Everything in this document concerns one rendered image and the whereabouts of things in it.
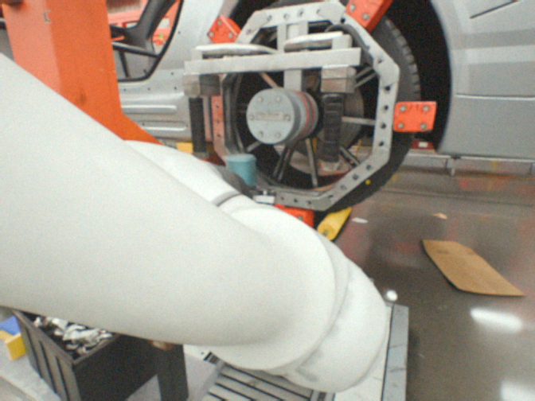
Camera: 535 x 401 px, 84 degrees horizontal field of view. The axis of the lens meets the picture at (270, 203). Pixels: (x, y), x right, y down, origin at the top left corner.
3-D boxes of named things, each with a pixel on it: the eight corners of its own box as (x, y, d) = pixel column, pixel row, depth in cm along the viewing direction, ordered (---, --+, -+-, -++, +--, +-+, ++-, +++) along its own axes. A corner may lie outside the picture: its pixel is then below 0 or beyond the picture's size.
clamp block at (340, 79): (354, 94, 64) (357, 67, 62) (345, 92, 56) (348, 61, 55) (331, 95, 66) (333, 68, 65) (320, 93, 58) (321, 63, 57)
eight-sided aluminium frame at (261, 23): (383, 212, 88) (410, -3, 71) (380, 219, 82) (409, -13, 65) (226, 191, 109) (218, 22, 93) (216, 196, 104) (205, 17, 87)
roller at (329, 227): (351, 214, 114) (353, 200, 112) (333, 245, 89) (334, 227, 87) (336, 212, 116) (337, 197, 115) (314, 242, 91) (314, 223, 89)
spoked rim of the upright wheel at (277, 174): (428, 107, 97) (319, 5, 102) (431, 107, 77) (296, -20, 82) (322, 204, 122) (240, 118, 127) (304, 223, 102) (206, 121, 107)
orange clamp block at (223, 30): (250, 40, 91) (232, 19, 92) (237, 35, 84) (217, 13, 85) (237, 60, 95) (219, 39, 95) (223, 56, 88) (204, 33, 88)
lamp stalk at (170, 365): (191, 399, 46) (178, 281, 39) (177, 417, 43) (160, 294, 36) (174, 390, 47) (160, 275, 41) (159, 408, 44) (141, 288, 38)
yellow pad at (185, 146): (221, 152, 133) (221, 141, 132) (203, 157, 121) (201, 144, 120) (197, 150, 139) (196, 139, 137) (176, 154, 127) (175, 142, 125)
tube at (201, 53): (288, 67, 82) (289, 22, 78) (255, 56, 65) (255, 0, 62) (233, 70, 89) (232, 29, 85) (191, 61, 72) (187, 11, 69)
